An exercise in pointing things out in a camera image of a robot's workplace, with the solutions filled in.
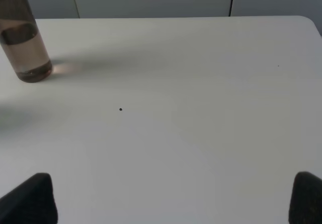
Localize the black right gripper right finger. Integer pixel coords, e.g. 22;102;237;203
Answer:
288;172;321;224

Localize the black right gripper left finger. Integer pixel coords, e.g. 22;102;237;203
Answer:
1;173;58;224

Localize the brown transparent water bottle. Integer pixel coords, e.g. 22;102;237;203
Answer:
1;0;52;83

